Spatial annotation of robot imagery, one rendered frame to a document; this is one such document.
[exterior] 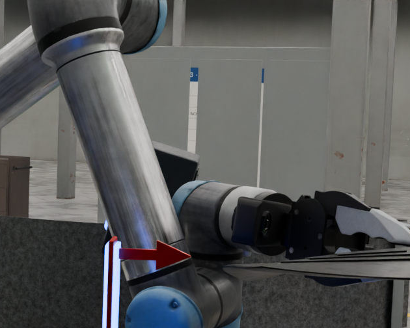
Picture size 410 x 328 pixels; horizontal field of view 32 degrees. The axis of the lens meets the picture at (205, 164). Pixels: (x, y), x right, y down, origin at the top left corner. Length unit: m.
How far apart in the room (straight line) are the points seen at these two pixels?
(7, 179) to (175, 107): 1.82
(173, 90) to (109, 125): 6.15
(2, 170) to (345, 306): 5.15
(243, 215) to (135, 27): 0.33
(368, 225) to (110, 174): 0.27
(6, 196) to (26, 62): 6.34
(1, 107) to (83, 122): 0.25
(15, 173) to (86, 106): 6.63
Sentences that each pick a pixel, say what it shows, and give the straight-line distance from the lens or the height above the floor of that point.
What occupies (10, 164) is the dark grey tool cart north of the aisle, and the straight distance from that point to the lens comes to 7.27.
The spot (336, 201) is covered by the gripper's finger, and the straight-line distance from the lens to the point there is 0.71.
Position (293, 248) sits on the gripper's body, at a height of 1.16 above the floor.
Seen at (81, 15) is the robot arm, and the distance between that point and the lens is 0.78.
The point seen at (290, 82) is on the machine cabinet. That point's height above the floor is 1.73.
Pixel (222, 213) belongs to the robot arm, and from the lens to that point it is 0.81.
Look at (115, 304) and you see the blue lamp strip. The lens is 0.57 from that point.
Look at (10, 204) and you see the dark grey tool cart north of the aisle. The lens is 7.33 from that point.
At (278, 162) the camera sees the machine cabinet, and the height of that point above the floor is 0.98.
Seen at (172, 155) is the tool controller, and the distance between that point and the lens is 1.13.
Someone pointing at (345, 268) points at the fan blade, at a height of 1.19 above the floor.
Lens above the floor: 1.28
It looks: 3 degrees down
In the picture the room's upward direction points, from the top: 2 degrees clockwise
